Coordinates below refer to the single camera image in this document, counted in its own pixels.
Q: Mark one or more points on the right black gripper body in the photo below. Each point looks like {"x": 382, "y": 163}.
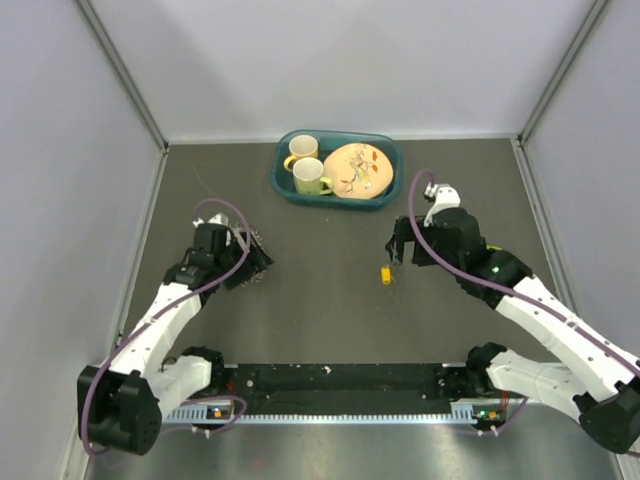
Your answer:
{"x": 406, "y": 232}

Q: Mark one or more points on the small yellow tag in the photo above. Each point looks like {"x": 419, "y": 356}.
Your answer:
{"x": 386, "y": 275}

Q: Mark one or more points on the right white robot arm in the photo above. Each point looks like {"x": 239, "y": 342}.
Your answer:
{"x": 592, "y": 381}

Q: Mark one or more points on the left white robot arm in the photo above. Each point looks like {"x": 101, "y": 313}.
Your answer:
{"x": 122, "y": 402}

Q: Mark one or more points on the teal plastic tub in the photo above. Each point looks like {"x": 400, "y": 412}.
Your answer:
{"x": 282, "y": 181}

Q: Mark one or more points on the floral peach plate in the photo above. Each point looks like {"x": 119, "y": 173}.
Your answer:
{"x": 359, "y": 171}

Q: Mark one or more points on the front yellow-green mug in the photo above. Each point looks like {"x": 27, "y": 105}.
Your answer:
{"x": 309, "y": 177}

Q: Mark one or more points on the rear yellow mug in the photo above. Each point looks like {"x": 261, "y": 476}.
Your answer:
{"x": 301, "y": 146}

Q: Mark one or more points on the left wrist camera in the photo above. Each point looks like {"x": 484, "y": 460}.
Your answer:
{"x": 218, "y": 219}

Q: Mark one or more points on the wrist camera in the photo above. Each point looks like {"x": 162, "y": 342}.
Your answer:
{"x": 218, "y": 219}
{"x": 442, "y": 197}

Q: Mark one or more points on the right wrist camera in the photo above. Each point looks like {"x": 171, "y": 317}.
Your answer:
{"x": 442, "y": 197}

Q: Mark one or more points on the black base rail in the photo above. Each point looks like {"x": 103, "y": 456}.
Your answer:
{"x": 349, "y": 394}

